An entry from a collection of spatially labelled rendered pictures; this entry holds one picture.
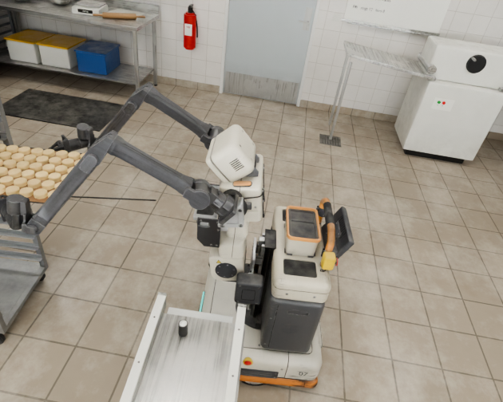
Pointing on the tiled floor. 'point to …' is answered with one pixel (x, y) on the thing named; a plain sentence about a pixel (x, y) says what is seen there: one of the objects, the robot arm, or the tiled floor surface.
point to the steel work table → (41, 8)
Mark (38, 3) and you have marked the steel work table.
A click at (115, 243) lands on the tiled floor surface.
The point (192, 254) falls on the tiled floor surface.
